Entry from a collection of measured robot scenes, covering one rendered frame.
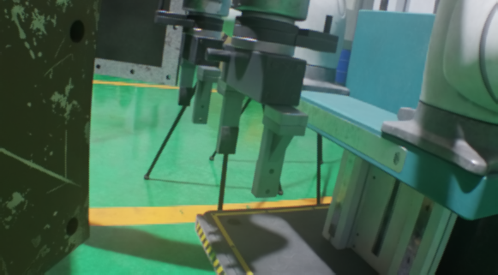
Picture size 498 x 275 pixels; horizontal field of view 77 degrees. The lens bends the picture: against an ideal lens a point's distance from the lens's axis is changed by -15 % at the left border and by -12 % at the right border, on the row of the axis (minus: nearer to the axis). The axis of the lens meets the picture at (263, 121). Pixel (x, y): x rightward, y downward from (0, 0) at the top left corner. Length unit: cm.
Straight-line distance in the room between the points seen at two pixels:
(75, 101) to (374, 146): 45
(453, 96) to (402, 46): 31
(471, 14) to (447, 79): 9
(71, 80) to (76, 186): 7
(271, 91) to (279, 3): 9
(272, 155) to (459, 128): 24
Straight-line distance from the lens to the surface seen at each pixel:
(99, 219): 160
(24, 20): 20
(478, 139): 49
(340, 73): 904
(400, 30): 78
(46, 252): 25
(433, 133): 50
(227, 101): 49
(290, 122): 35
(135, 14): 98
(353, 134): 61
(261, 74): 37
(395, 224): 89
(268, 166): 38
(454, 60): 47
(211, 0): 66
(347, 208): 94
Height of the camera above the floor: 82
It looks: 13 degrees down
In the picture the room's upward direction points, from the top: 10 degrees clockwise
